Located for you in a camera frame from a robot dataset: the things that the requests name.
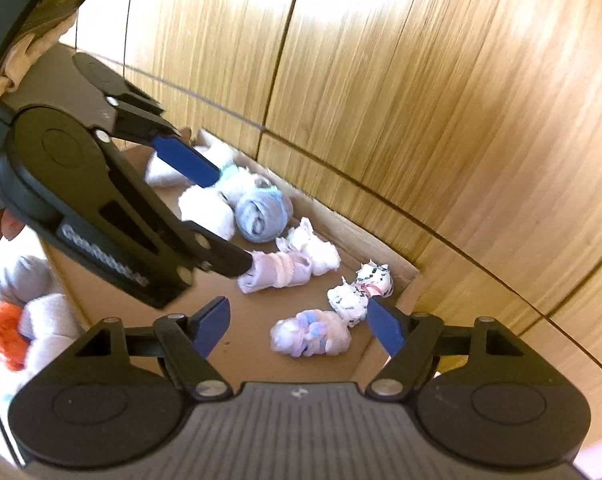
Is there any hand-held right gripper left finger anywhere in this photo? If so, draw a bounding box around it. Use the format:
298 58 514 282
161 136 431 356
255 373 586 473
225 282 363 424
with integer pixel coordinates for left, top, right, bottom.
73 296 232 403

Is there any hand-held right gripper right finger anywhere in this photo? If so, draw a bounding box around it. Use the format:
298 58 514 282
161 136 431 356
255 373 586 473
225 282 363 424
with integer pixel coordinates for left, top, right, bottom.
366 297 529 403

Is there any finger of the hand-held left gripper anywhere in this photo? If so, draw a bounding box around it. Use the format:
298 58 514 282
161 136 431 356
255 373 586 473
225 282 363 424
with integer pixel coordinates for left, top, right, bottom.
72 51 222 189
171 217 256 281

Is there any pale grey sock bundle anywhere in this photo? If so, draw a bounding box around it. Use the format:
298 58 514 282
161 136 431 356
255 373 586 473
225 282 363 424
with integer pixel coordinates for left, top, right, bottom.
145 147 192 189

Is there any brown cardboard box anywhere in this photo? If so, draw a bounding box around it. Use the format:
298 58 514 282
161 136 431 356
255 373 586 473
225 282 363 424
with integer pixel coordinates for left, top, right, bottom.
38 42 424 386

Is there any white sock black pattern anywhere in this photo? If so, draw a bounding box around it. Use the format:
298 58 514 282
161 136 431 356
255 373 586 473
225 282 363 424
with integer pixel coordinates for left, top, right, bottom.
327 282 370 329
356 260 394 298

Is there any lilac sock bundle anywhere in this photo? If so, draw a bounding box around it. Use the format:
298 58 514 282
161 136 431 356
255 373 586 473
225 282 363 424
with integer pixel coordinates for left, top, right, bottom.
237 250 315 295

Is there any blue-grey sock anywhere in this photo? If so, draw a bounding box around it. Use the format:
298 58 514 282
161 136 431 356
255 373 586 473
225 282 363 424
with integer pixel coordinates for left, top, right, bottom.
236 187 294 244

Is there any white sock light blue band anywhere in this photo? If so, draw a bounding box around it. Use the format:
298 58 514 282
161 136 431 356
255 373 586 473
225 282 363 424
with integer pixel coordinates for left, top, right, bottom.
191 141 282 206

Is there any pastel blue pink sock bundle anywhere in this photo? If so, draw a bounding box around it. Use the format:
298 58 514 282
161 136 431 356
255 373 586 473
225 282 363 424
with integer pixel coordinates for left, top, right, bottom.
270 310 353 359

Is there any white fluffy sock bundle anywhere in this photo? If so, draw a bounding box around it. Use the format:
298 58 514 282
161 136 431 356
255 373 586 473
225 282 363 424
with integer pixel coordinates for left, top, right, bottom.
276 217 342 277

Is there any large light blue sock bundle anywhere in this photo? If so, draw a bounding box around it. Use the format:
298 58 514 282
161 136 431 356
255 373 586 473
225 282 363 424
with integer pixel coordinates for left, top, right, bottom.
18 292 84 361

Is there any orange knitted sock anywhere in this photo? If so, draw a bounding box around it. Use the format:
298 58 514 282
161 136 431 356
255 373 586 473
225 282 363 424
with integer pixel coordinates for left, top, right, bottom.
0 301 30 372

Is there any person's left hand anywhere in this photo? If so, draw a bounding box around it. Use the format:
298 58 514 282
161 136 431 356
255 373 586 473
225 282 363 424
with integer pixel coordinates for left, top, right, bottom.
0 205 22 254

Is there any beige knitted cloth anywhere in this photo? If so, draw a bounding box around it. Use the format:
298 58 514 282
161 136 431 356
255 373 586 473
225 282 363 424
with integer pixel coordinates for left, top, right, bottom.
0 10 78 113

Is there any wooden wardrobe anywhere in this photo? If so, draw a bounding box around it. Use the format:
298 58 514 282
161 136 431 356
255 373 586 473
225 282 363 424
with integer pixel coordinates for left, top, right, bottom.
56 0 602 461

